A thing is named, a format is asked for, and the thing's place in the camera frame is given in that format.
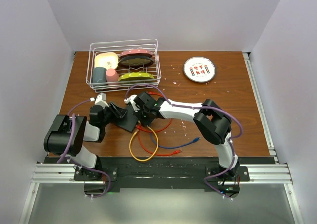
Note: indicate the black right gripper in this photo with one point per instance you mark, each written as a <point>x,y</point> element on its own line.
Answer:
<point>145,122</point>

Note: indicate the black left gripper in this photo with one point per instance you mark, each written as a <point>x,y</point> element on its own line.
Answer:
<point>117,112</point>

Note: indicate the black network switch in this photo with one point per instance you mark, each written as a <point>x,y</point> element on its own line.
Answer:
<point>129,122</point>

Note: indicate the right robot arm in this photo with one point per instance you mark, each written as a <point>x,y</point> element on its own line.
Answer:
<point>213,123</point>

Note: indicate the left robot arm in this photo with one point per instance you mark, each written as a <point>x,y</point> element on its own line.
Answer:
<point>67,133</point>

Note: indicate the pink cup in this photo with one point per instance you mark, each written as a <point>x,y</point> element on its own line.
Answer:
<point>112,78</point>

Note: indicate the yellow green bowl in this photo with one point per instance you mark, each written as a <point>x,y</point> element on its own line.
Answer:
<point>135,76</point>

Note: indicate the grey cup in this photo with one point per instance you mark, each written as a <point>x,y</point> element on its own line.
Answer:
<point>99,75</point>

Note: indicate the dark brown round plate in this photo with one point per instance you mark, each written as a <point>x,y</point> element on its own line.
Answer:
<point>135,61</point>

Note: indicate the cream square plate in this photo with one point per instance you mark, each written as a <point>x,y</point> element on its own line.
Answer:
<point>107,60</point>

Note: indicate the pink round plate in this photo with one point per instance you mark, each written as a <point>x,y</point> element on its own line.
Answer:
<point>136,52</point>

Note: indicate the white patterned round plate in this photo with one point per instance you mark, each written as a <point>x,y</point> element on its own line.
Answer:
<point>199,69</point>

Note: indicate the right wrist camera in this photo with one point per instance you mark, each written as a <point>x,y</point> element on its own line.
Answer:
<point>131,100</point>

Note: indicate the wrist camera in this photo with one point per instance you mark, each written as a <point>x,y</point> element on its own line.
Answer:
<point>131,100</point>
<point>100,100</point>

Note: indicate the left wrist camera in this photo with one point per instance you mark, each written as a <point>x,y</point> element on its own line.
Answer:
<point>100,100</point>

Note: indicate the white wire dish rack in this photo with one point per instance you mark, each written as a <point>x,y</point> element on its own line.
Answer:
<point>118,65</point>

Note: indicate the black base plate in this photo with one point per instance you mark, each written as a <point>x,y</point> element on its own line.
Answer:
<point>162,172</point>

